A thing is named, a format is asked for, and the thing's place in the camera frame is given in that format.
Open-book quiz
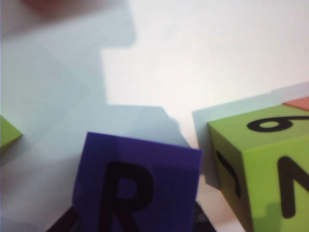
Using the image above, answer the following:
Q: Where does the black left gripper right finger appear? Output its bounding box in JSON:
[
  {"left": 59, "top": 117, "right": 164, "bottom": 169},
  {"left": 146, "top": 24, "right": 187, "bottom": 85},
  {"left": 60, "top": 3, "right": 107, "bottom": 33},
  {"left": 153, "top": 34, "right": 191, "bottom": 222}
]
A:
[{"left": 193, "top": 200, "right": 219, "bottom": 232}]

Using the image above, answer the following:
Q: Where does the purple letter block R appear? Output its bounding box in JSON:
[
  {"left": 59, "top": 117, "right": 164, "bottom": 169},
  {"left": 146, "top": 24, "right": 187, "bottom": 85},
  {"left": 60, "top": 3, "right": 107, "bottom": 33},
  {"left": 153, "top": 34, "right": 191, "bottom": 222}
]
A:
[{"left": 72, "top": 131, "right": 203, "bottom": 232}]

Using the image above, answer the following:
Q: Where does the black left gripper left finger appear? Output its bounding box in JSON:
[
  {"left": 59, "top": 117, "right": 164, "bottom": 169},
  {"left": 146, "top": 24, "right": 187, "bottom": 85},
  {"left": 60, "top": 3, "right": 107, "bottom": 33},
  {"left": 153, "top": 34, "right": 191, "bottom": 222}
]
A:
[{"left": 47, "top": 205, "right": 84, "bottom": 232}]

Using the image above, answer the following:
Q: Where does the coral letter block I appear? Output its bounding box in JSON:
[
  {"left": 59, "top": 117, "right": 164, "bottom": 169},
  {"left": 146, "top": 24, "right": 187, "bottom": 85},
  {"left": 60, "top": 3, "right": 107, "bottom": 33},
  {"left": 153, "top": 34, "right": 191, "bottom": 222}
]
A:
[{"left": 282, "top": 96, "right": 309, "bottom": 113}]

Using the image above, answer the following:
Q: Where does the green letter block N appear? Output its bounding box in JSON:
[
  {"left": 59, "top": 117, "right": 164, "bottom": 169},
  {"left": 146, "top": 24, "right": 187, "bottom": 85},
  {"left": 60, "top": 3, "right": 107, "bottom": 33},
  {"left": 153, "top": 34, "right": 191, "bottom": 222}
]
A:
[{"left": 207, "top": 104, "right": 309, "bottom": 232}]

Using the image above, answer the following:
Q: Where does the green letter block E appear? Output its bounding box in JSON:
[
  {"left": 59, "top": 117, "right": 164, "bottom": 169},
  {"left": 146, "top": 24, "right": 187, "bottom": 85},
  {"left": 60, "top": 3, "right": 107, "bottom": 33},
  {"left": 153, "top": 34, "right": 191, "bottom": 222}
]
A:
[{"left": 0, "top": 115, "right": 23, "bottom": 155}]

